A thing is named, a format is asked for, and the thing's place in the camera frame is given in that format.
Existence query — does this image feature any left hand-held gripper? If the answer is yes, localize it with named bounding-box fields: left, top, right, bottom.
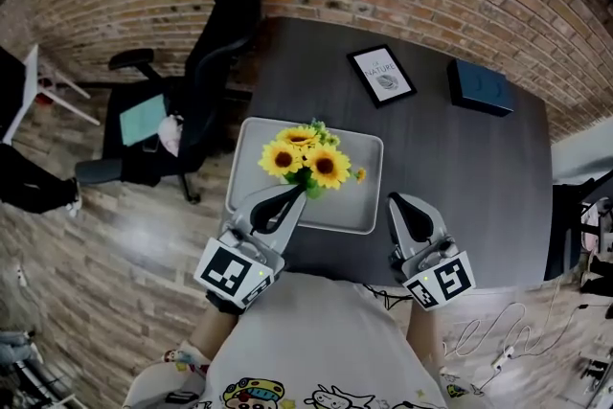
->
left=193, top=184, right=308, bottom=313

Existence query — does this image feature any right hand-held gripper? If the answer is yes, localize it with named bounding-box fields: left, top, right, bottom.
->
left=387, top=192, right=476, bottom=312

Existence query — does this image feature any grey tray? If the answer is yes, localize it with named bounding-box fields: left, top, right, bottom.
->
left=224, top=116, right=385, bottom=236

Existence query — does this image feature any sunflower bouquet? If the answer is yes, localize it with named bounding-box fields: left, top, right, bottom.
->
left=257, top=118, right=368, bottom=201

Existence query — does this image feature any person's right forearm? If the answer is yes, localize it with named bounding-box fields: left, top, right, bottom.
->
left=406, top=301, right=446, bottom=373

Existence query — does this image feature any person's left forearm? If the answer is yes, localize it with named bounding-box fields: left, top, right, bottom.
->
left=190, top=306, right=239, bottom=363

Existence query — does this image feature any person's white cartoon shirt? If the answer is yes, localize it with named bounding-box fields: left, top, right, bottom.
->
left=122, top=272, right=485, bottom=409

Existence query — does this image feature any pink plush toy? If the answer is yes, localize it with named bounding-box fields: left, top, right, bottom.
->
left=157, top=114, right=186, bottom=157

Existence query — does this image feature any black desk chair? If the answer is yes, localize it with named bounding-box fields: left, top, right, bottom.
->
left=543, top=179, right=613, bottom=283

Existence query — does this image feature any white power strip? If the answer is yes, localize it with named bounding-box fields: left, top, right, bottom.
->
left=491, top=346, right=516, bottom=369

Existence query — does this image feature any dark blue box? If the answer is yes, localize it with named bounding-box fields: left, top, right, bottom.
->
left=446, top=57, right=516, bottom=119

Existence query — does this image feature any black framed leaf picture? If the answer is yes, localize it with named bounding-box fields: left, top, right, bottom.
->
left=346, top=43, right=418, bottom=110

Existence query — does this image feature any teal book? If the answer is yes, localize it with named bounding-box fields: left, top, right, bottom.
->
left=119, top=93, right=168, bottom=148

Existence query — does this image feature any black high-back office chair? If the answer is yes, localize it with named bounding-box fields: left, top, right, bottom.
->
left=75, top=0, right=263, bottom=206

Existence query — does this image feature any white side table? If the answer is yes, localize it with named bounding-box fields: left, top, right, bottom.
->
left=0, top=43, right=102, bottom=146

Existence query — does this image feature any black wrist strap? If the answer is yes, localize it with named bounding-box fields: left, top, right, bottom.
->
left=205, top=290, right=245, bottom=316

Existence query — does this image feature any white cable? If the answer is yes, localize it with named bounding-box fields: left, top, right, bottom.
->
left=440, top=282, right=576, bottom=358

